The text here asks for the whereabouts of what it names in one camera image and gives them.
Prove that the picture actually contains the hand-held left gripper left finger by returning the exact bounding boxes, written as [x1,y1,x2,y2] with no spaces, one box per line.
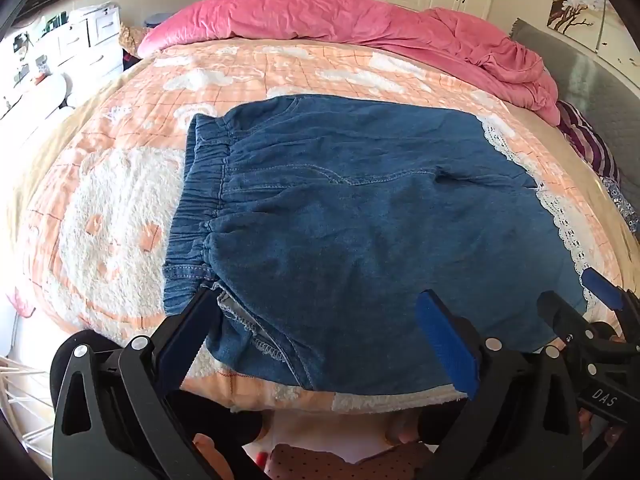
[50,285,222,480]

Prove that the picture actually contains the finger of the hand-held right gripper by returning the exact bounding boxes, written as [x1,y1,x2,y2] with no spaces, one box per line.
[580,267,640,341]
[536,290,626,361]

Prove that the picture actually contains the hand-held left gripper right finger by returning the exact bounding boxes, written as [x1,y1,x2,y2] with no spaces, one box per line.
[416,289,586,480]

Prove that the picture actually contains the blue denim pants with lace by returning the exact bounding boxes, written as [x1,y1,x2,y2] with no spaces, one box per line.
[162,94,588,397]

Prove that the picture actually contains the person's right hand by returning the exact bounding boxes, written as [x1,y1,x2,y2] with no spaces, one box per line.
[575,405,631,451]

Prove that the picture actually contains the person's left hand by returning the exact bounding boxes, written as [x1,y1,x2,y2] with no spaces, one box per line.
[192,432,271,480]

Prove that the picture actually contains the blue floral cloth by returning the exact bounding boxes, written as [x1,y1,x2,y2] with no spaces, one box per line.
[600,175,640,233]

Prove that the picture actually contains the bed with beige sheet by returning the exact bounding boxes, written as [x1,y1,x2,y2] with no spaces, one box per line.
[7,35,640,311]

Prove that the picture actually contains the purple striped cloth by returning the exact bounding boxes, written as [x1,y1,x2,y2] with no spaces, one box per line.
[556,100,621,181]

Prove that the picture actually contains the peach bear printed blanket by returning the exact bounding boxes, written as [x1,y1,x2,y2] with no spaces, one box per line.
[20,42,626,413]

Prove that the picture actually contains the brown dotted clothing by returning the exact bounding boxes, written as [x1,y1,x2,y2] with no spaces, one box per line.
[265,442,436,480]

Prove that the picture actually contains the grey headboard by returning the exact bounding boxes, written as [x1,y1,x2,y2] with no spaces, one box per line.
[510,17,640,201]

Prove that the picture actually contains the white round chair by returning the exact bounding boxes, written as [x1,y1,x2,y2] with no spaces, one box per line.
[0,72,68,121]

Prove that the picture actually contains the beige patterned cloth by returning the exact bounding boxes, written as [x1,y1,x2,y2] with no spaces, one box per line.
[119,25,151,56]

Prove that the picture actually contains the white dresser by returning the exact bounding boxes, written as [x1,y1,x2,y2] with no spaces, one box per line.
[0,5,123,111]

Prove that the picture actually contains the pink duvet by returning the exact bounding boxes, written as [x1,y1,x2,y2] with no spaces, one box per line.
[136,0,560,126]

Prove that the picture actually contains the white wire rack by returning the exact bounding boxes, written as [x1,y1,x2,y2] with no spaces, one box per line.
[0,355,56,461]

